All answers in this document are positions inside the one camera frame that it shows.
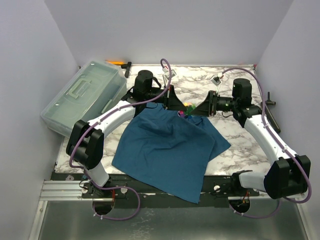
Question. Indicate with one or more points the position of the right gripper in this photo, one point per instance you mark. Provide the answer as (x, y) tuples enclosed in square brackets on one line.
[(212, 103)]

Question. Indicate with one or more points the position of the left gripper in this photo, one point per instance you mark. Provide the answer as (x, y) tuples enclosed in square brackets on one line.
[(171, 101)]

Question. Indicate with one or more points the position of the colourful plush flower brooch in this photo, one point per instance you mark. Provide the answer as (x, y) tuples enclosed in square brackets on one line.
[(187, 113)]

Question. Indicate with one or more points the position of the blue t-shirt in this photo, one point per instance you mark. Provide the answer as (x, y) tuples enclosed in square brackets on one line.
[(169, 152)]

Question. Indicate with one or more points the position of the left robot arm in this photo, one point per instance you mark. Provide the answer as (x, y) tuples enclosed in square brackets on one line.
[(86, 143)]

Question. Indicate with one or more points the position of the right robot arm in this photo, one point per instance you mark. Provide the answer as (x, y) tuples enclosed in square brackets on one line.
[(288, 173)]

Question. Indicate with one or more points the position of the black clamp bar right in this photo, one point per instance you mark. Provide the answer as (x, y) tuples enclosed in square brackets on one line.
[(271, 119)]

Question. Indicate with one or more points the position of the orange tool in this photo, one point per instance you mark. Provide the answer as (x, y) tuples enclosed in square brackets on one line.
[(115, 62)]

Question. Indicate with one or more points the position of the clear plastic storage box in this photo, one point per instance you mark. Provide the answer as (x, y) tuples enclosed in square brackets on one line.
[(93, 90)]

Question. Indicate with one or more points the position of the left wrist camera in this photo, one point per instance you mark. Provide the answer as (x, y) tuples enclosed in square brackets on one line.
[(166, 75)]

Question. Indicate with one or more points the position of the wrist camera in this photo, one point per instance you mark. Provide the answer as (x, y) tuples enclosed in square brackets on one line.
[(217, 81), (166, 75)]

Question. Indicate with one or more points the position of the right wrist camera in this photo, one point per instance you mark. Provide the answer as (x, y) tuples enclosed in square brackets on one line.
[(217, 81)]

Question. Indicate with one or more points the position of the aluminium rail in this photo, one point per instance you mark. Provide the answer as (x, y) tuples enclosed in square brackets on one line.
[(74, 191)]

